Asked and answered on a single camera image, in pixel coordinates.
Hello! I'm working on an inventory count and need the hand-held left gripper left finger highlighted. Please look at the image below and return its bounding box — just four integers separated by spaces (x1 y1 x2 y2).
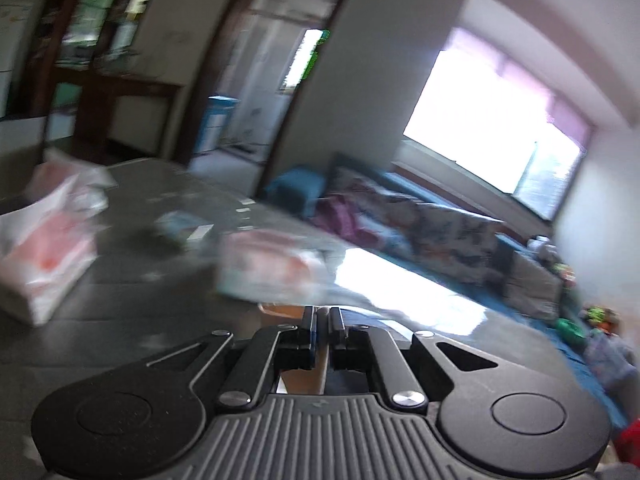
145 306 318 408

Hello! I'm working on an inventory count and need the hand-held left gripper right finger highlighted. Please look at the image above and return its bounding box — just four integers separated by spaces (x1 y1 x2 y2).
320 306 501 411

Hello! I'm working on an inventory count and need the white pink tissue packet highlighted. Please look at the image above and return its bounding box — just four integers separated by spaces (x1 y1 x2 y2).
214 230 328 306

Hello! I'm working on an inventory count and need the purple cloth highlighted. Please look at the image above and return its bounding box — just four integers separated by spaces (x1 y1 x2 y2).
314 194 372 247

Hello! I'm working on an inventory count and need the large butterfly print cushion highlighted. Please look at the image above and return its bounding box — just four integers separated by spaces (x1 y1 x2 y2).
407 200 506 286

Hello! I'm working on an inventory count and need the blue sofa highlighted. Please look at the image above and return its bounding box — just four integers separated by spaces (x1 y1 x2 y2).
265 152 631 426

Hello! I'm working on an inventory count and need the grey quilted table cover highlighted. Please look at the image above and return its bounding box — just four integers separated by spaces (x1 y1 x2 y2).
0 157 623 480

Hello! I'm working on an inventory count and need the grey cushion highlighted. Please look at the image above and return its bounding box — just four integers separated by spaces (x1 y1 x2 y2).
505 255 566 322

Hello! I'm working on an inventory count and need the panda plush toy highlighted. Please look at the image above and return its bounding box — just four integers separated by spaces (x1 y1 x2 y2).
527 235 557 262

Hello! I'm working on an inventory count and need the small blue cabinet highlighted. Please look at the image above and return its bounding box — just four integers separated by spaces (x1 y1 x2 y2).
195 95 239 154

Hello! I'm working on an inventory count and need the green bowl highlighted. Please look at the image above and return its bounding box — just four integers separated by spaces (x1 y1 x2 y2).
557 317 587 347

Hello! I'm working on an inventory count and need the window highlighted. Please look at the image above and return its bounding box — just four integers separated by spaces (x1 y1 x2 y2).
402 27 596 222

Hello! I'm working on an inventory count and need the green yellow plush toy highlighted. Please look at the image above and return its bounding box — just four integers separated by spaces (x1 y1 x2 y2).
580 304 621 332

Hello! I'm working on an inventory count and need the white red plastic bag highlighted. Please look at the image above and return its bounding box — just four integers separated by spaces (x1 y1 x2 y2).
0 149 112 327

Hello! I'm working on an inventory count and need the clear plastic storage box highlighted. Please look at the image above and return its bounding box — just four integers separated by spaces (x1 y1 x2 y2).
585 332 637 387

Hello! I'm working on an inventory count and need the red plastic stool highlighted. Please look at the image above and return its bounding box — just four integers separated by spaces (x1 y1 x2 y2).
614 425 640 467

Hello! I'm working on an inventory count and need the dark wooden cabinet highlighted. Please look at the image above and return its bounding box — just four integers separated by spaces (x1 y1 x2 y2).
20 0 183 162

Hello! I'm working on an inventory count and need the brown door frame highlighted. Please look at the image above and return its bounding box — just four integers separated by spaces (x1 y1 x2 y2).
187 0 362 202

